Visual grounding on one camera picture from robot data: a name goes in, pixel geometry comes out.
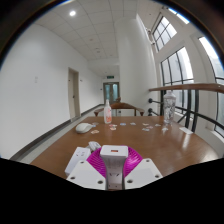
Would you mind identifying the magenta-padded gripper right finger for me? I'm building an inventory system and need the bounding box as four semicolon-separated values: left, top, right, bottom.
122;146;164;191

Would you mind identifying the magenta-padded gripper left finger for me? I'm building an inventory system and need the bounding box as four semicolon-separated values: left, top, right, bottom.
66;147;108;191

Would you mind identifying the white charger block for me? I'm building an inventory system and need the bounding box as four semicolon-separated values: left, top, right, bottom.
99;144;130;191

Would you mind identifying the white power strip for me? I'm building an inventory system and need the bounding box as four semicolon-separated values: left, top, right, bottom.
64;146;92;177

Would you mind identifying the white computer mouse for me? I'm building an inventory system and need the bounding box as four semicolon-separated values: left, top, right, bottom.
74;122;95;135

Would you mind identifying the white paper card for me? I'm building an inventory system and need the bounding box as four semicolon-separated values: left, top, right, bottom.
178;126;195;136

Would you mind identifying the white bottle with orange label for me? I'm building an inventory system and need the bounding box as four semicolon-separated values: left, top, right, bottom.
103;98;113;125

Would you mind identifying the wooden chair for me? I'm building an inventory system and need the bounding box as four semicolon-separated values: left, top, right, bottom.
93;97;146;118

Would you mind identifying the clear plastic drink bottle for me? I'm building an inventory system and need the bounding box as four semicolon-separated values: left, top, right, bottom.
162;89;177;127

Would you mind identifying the beige side door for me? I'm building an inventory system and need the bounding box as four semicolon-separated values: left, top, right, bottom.
67;67;82;122

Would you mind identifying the glass double door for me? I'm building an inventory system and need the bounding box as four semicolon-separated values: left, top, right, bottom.
102;81;121;105

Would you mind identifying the wooden handrail with black posts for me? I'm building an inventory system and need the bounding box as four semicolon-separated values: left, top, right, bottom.
147;82;224;138

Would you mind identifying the tall black-framed window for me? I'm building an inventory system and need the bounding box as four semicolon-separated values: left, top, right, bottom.
160;46;195;113

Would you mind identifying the wide black-framed window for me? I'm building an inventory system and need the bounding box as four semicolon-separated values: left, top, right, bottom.
198;35;224;136

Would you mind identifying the small arched window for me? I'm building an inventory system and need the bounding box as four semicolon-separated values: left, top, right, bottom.
152;14;179;53

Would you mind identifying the white power strip cable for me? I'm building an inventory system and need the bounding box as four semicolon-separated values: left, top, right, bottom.
86;140;102;153

